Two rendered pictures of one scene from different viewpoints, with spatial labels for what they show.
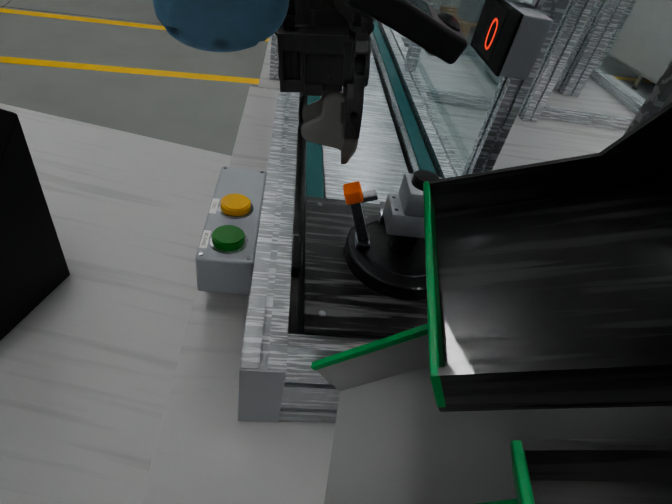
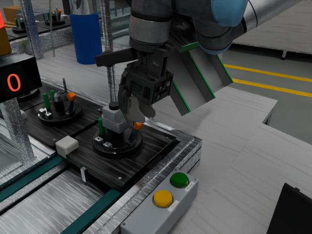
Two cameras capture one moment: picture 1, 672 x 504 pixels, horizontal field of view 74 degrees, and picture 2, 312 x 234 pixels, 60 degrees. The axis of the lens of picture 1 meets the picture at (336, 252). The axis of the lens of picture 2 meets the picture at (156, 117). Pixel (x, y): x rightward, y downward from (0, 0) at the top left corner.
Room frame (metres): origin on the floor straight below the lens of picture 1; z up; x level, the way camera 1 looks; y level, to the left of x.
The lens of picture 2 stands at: (0.77, 0.44, 1.44)
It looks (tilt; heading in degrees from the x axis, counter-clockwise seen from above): 32 degrees down; 227
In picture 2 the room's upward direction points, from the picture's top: straight up
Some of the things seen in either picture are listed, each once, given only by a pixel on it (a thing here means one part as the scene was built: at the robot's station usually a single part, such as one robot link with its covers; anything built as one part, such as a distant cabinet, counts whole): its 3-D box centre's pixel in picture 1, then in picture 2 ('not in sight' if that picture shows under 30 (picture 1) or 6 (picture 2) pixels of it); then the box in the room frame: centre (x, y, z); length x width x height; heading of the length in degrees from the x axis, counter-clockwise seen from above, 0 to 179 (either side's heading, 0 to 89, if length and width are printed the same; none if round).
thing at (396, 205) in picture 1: (426, 203); (112, 114); (0.44, -0.09, 1.06); 0.08 x 0.04 x 0.07; 100
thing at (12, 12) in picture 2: not in sight; (23, 22); (-1.07, -5.30, 0.20); 1.20 x 0.80 x 0.41; 109
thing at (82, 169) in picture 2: not in sight; (84, 174); (0.56, -0.06, 0.95); 0.01 x 0.01 x 0.04; 11
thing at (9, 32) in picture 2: not in sight; (22, 23); (0.16, -1.49, 1.01); 0.24 x 0.24 x 0.13; 11
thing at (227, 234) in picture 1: (228, 240); (179, 180); (0.41, 0.13, 0.96); 0.04 x 0.04 x 0.02
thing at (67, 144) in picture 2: not in sight; (67, 147); (0.55, -0.16, 0.97); 0.05 x 0.05 x 0.04; 11
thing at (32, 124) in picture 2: not in sight; (58, 103); (0.48, -0.33, 1.01); 0.24 x 0.24 x 0.13; 11
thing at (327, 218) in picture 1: (396, 264); (118, 145); (0.43, -0.08, 0.96); 0.24 x 0.24 x 0.02; 11
